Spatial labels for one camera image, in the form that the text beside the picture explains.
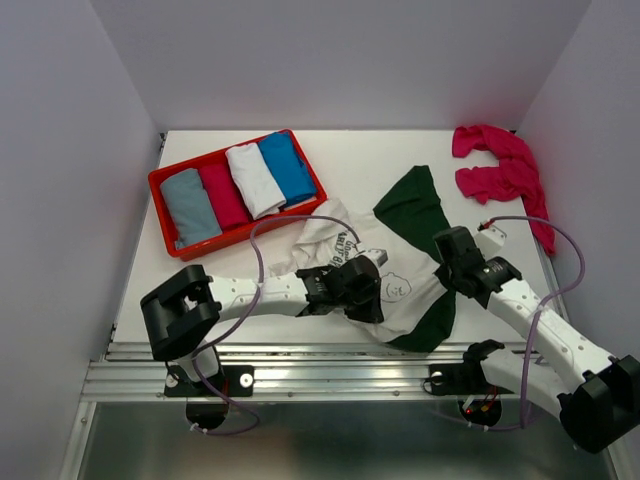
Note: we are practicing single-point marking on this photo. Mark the white rolled t-shirt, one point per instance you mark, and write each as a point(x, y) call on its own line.
point(258, 188)

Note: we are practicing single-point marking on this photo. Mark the magenta rolled t-shirt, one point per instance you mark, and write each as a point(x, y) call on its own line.
point(224, 196)

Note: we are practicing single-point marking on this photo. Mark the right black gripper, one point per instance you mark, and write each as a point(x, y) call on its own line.
point(443, 272)

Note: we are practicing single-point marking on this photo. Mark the cream and green t-shirt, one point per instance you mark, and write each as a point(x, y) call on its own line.
point(419, 312)

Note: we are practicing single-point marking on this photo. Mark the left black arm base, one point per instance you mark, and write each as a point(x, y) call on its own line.
point(233, 381)

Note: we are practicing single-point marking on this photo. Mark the blue rolled t-shirt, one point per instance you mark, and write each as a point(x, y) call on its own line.
point(288, 169)

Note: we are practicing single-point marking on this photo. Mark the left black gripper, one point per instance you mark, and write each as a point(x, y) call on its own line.
point(371, 311)

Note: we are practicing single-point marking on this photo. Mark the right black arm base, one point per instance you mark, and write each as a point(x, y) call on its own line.
point(466, 377)

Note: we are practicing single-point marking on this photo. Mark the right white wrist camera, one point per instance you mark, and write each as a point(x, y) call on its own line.
point(490, 240)

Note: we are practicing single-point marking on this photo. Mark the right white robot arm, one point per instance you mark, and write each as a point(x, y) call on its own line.
point(594, 394)

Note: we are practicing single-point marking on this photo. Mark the red plastic tray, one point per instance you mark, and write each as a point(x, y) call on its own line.
point(170, 232)

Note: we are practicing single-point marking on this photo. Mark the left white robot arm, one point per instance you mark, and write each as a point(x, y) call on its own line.
point(179, 313)

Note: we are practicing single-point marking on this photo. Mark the magenta crumpled t-shirt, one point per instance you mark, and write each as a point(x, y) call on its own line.
point(515, 174)

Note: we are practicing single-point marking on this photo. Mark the grey rolled t-shirt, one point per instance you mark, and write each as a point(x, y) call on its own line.
point(190, 208)

